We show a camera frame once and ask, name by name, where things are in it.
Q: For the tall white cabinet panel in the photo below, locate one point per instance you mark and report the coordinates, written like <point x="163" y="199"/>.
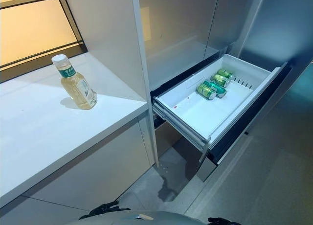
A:
<point x="110" y="39"/>

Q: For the yellow tea bottle white cap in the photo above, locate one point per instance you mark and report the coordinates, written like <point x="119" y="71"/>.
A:
<point x="75" y="88"/>

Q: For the white fridge drawer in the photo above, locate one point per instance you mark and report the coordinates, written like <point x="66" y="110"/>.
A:
<point x="195" y="112"/>

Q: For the black framed lit window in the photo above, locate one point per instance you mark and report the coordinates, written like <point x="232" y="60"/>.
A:
<point x="36" y="27"/>

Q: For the grey robot torso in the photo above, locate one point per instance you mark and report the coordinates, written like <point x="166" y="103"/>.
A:
<point x="146" y="218"/>

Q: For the teal green drink can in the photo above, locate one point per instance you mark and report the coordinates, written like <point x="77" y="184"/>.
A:
<point x="217" y="89"/>

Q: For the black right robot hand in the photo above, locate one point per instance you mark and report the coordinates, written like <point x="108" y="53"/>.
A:
<point x="220" y="221"/>

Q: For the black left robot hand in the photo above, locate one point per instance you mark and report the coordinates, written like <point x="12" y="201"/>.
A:
<point x="107" y="209"/>

